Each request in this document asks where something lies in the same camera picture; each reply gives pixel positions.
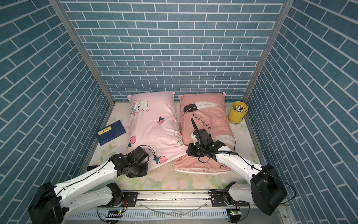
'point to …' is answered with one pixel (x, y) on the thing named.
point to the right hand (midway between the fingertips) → (187, 151)
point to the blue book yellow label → (110, 132)
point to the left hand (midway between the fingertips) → (149, 174)
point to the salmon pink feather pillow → (208, 111)
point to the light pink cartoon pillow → (154, 123)
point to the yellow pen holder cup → (238, 110)
